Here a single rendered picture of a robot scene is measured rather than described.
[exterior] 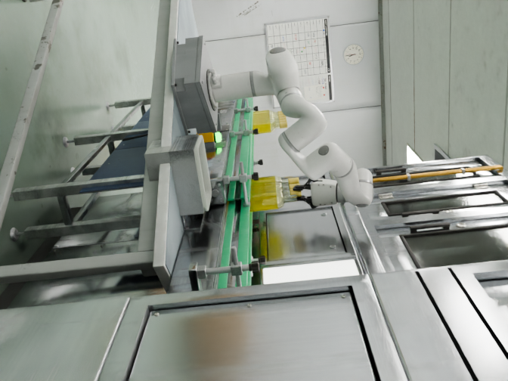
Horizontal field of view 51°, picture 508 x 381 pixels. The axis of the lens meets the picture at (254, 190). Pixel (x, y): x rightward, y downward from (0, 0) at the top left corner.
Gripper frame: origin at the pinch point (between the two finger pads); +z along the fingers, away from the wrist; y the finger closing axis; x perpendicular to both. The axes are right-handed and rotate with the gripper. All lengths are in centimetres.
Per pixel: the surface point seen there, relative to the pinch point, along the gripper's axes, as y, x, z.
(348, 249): -11.4, 24.0, -21.3
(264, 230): -11.7, 10.3, 13.0
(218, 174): 15.9, 19.0, 25.1
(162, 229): 18, 67, 25
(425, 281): 24, 98, -45
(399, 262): -16.2, 23.7, -38.4
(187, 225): 7, 43, 29
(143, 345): 23, 122, 3
